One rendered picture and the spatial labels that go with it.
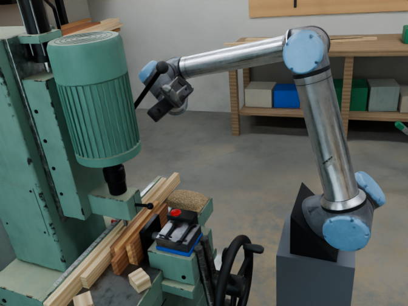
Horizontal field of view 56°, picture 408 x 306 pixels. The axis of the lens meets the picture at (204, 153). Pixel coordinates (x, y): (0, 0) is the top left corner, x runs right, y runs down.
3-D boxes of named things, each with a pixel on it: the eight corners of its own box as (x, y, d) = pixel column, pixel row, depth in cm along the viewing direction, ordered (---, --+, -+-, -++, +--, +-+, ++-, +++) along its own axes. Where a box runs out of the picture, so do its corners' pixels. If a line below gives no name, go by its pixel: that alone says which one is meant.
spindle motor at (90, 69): (118, 173, 95) (90, 45, 81) (62, 165, 102) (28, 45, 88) (153, 142, 109) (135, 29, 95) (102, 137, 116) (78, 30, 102)
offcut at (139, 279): (142, 276, 104) (140, 267, 103) (151, 285, 101) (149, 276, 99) (130, 283, 102) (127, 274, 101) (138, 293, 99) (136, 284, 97)
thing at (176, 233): (189, 257, 100) (187, 240, 98) (153, 249, 105) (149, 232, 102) (208, 226, 111) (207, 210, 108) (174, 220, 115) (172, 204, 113)
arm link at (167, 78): (147, 71, 154) (168, 94, 154) (130, 78, 145) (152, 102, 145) (161, 55, 148) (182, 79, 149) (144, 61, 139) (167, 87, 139)
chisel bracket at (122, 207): (132, 226, 110) (126, 201, 107) (92, 217, 116) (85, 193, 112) (145, 211, 116) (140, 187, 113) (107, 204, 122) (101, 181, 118)
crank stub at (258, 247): (264, 254, 109) (261, 255, 107) (244, 249, 111) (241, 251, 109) (265, 244, 109) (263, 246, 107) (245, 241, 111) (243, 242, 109)
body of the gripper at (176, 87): (176, 71, 123) (177, 79, 135) (158, 91, 122) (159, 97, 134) (194, 88, 123) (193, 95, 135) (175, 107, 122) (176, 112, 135)
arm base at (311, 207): (308, 190, 167) (326, 179, 162) (337, 224, 167) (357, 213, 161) (296, 212, 152) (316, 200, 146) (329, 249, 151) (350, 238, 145)
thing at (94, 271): (88, 289, 102) (85, 277, 100) (82, 287, 103) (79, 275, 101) (180, 181, 146) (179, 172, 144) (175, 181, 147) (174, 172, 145)
